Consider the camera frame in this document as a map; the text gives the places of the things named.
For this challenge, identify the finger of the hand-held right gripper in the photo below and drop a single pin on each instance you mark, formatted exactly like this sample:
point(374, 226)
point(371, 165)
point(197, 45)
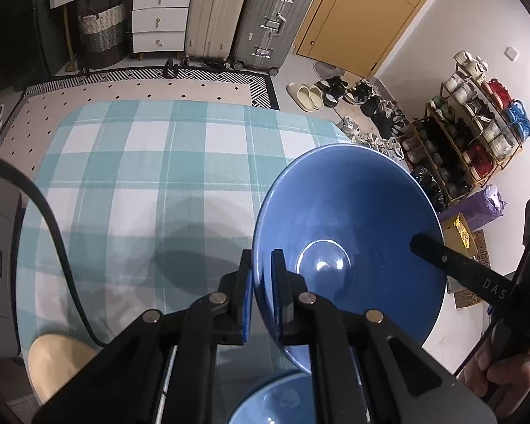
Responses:
point(459, 269)

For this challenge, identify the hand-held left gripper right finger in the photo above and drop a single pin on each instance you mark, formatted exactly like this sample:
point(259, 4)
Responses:
point(279, 296)

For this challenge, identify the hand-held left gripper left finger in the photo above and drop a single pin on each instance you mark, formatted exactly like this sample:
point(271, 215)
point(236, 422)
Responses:
point(247, 300)

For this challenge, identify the blue bowl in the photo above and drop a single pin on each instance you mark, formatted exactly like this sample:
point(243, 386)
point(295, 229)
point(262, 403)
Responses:
point(362, 212)
point(274, 402)

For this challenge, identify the beige round plate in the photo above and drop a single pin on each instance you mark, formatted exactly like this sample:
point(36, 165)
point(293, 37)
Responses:
point(57, 362)

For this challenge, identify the person's right hand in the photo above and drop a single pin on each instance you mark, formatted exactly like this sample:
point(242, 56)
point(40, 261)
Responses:
point(508, 380)

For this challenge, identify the yellow cardboard box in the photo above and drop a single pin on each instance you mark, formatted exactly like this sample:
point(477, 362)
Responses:
point(459, 234)

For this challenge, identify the purple bag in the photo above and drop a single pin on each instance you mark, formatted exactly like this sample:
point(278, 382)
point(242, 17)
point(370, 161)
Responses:
point(472, 207)

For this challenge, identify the wooden shoe rack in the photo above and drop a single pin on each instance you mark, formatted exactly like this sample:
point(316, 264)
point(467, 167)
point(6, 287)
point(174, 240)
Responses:
point(468, 141)

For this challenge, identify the teal checked tablecloth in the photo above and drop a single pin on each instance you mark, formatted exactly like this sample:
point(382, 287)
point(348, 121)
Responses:
point(159, 163)

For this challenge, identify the pile of shoes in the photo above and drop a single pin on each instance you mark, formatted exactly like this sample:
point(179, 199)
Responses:
point(371, 106)

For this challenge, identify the beige slipper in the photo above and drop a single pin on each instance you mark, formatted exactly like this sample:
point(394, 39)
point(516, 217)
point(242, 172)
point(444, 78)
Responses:
point(316, 97)
point(298, 96)

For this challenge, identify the grey side cabinet white top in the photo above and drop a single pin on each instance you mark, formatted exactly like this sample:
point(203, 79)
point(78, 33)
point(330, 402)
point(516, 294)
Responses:
point(0, 229)

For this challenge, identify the wooden door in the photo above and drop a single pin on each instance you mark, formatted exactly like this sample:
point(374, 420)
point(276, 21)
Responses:
point(366, 13)

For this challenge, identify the silver suitcase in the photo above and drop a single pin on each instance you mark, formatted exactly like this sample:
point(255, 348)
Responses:
point(274, 17)

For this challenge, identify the beige suitcase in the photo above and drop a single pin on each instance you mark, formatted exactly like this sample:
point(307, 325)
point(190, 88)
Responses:
point(218, 9)

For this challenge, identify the white drawer desk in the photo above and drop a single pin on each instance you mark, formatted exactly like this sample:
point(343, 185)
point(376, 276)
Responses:
point(159, 17)

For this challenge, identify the woven laundry basket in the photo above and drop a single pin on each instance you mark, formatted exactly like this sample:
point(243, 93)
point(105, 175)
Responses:
point(101, 35)

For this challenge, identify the black tall cabinet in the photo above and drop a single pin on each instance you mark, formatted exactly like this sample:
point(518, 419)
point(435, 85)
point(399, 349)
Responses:
point(9, 17)

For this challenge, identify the white light switch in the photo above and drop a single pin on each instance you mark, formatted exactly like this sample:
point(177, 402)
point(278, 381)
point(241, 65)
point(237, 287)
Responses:
point(511, 53)

